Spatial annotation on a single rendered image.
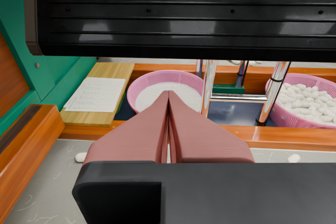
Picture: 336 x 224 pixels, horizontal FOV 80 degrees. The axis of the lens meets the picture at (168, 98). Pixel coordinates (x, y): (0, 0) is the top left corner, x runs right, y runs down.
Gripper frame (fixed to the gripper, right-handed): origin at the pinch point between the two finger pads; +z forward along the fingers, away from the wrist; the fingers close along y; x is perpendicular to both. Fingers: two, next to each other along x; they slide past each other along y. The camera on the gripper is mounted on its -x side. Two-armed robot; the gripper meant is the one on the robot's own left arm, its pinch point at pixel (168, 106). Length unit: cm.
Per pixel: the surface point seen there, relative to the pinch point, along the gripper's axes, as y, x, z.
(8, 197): 26.1, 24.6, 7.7
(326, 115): -47, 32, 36
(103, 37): 6.9, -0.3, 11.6
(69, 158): 23.5, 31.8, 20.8
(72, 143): 24.3, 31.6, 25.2
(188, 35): -2.2, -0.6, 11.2
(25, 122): 28.4, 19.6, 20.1
